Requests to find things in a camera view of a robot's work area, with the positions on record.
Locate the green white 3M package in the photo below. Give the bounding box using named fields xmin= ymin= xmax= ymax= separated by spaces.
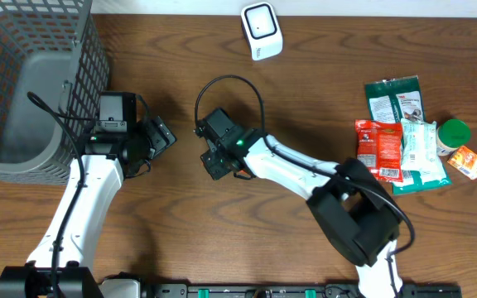
xmin=364 ymin=76 xmax=452 ymax=195

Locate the black mounting rail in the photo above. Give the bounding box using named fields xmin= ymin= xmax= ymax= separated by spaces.
xmin=97 ymin=271 xmax=463 ymax=298

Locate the grey mesh basket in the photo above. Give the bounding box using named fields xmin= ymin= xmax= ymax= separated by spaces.
xmin=0 ymin=0 xmax=110 ymax=185

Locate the red snack bag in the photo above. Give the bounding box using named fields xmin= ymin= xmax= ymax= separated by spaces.
xmin=354 ymin=120 xmax=403 ymax=182

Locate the orange Kleenex tissue pack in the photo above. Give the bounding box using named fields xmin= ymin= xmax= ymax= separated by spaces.
xmin=447 ymin=146 xmax=477 ymax=180

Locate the green lid jar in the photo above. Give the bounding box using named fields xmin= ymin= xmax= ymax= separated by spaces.
xmin=436 ymin=119 xmax=471 ymax=156

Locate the white small packet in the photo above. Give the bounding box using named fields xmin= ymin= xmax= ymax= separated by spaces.
xmin=401 ymin=119 xmax=447 ymax=183

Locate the white barcode scanner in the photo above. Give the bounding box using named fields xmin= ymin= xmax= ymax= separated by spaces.
xmin=240 ymin=2 xmax=283 ymax=61

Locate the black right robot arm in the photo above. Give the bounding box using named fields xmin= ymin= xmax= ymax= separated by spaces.
xmin=195 ymin=124 xmax=405 ymax=297

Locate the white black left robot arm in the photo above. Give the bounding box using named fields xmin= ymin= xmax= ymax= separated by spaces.
xmin=0 ymin=92 xmax=176 ymax=297

